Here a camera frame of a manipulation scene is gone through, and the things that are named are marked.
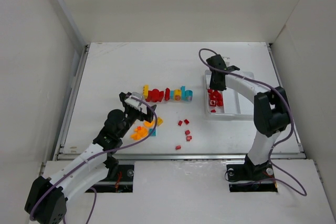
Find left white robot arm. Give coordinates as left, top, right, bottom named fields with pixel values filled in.
left=24, top=92, right=158, bottom=223

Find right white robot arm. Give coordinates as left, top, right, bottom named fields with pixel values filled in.
left=203, top=55, right=293, bottom=166

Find red legos in tray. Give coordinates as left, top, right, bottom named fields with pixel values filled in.
left=207, top=89, right=224, bottom=113

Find orange D-shaped lego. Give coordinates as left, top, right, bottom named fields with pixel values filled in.
left=143, top=120, right=155, bottom=128

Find yellow 2x2 lego brick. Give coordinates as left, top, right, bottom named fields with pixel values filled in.
left=157, top=118, right=163, bottom=126

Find teal 2x2 lego brick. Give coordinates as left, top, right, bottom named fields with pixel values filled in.
left=149, top=128, right=156, bottom=137

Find orange lego pile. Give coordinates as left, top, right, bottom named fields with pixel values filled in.
left=130, top=126, right=149, bottom=141

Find red rounded lego assembly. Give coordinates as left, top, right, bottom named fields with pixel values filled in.
left=145, top=88, right=170, bottom=103

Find yellow 2x4 lego brick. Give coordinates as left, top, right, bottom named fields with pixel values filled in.
left=142, top=84, right=149, bottom=99

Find white sorting tray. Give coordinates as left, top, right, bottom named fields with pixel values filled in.
left=204, top=70, right=265, bottom=121

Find teal and yellow lego assembly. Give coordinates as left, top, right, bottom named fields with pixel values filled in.
left=168, top=86, right=193, bottom=102

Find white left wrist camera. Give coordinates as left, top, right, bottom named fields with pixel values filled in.
left=124, top=92, right=143, bottom=111

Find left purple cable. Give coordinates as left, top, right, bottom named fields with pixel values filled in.
left=29, top=95, right=158, bottom=224

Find purple cable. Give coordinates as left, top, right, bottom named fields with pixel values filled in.
left=198, top=48, right=308, bottom=196
left=29, top=95, right=158, bottom=224

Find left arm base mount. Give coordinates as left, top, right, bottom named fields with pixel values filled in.
left=92, top=156, right=135, bottom=193

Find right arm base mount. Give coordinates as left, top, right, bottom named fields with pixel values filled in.
left=225, top=163, right=278, bottom=193

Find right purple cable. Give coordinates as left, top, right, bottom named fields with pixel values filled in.
left=198, top=48, right=308, bottom=196

